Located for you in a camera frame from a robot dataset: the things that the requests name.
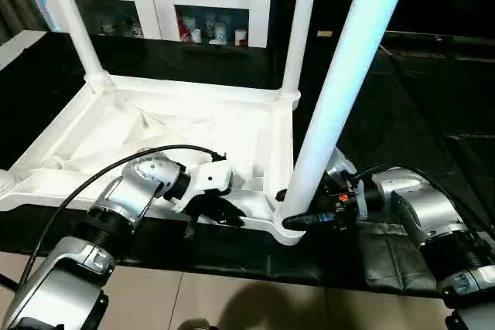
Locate dark low furniture silver edge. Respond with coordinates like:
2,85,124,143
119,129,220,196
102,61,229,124
383,29,495,56

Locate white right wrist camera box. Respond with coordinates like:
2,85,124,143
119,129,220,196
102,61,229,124
329,148,358,185

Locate white plastic table leg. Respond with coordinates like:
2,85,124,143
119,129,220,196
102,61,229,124
280,0,322,107
40,0,115,93
275,0,416,226

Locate white cabinet with glass doors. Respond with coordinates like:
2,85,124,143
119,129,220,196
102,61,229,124
35,0,273,49

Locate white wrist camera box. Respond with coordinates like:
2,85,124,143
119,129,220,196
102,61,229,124
329,148,358,185
179,160,233,211

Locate white plastic table top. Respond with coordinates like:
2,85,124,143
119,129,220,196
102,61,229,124
0,73,304,247

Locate black work mat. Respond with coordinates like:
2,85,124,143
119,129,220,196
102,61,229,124
0,32,495,298

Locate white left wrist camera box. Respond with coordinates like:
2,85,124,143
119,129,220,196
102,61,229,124
179,160,233,211

